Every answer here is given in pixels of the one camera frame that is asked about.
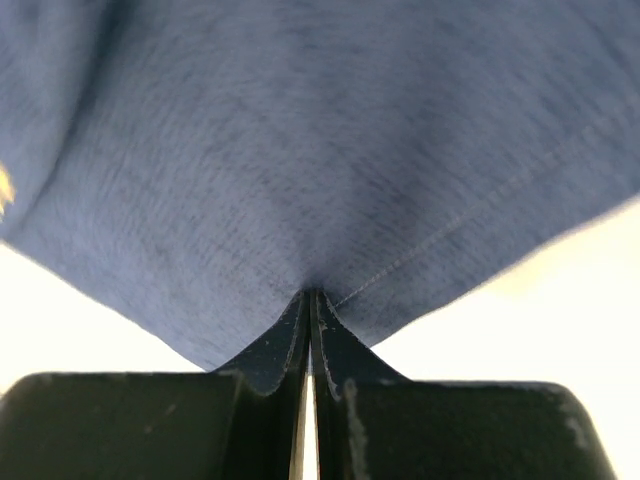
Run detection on blue cloth placemat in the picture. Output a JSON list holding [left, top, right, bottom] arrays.
[[1, 1, 639, 369]]

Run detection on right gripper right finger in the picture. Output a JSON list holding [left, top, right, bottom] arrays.
[[309, 291, 615, 479]]

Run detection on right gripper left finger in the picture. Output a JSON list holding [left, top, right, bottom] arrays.
[[1, 293, 309, 479]]

